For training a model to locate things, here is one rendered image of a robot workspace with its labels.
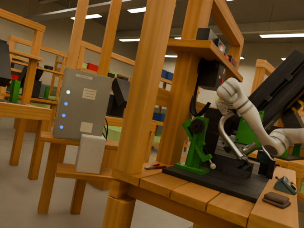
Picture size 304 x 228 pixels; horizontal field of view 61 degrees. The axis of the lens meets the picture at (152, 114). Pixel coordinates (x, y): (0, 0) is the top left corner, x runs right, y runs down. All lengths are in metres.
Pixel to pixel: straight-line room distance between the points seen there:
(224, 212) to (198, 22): 0.96
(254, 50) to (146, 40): 10.62
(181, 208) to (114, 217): 0.28
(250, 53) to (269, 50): 0.74
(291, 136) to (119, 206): 0.77
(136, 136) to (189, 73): 0.52
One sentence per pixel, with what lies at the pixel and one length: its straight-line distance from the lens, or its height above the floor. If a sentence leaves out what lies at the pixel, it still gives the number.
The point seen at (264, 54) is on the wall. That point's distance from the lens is 11.46.
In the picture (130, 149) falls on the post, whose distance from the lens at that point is 1.08.
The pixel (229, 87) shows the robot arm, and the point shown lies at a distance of 1.17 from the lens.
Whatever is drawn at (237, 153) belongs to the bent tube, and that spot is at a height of 1.02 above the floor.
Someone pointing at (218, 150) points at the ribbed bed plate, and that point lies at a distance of 1.56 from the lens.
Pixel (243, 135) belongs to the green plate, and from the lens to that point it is 1.54.
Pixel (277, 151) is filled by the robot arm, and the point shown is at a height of 1.09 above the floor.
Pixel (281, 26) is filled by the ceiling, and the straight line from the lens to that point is 9.34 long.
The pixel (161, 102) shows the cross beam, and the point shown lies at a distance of 1.37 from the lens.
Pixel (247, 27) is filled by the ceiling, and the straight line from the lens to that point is 9.70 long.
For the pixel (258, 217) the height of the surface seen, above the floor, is 0.89.
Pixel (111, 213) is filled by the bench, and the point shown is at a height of 0.70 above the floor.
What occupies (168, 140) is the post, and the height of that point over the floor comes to 1.01.
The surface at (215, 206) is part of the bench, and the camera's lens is 0.97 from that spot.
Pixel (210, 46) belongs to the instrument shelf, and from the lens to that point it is 1.32.
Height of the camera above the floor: 1.16
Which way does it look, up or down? 1 degrees down
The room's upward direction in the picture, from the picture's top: 11 degrees clockwise
